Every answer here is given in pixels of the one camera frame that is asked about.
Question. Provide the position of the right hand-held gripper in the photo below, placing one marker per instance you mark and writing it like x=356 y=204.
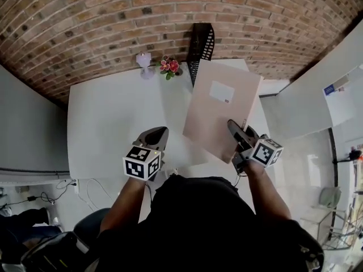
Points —
x=265 y=152

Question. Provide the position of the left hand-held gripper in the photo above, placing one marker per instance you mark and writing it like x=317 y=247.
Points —
x=141 y=163

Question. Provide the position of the beige cardboard folder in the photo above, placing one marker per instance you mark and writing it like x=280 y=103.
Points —
x=210 y=118

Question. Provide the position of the black mesh file holder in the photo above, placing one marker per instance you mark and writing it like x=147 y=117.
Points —
x=198 y=47

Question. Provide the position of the person's left forearm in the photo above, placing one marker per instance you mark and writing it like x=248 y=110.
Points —
x=127 y=203

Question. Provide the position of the person's right forearm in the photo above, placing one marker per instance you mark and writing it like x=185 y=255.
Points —
x=266 y=191

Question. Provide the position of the pink potted flowers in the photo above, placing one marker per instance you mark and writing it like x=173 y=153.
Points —
x=169 y=66

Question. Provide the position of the white table lamp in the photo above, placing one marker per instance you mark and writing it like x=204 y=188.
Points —
x=144 y=59

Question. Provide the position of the black pole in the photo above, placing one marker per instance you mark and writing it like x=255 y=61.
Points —
x=334 y=157

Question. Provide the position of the white sheet with blue label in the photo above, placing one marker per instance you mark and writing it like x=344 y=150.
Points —
x=344 y=106

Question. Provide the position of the person's black-clothed torso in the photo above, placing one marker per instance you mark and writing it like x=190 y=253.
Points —
x=204 y=231

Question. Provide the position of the dark round stool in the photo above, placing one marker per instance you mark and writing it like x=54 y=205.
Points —
x=90 y=225

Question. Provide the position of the grey folding chair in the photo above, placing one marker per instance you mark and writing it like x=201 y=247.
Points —
x=330 y=200

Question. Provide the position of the white partition panel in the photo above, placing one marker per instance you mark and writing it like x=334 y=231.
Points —
x=31 y=123

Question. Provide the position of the black backpack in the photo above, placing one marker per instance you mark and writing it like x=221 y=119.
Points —
x=54 y=254

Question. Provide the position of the white wall plug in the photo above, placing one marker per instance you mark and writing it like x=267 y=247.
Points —
x=76 y=186

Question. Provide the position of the black clamp mount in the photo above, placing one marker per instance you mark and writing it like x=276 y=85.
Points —
x=354 y=154

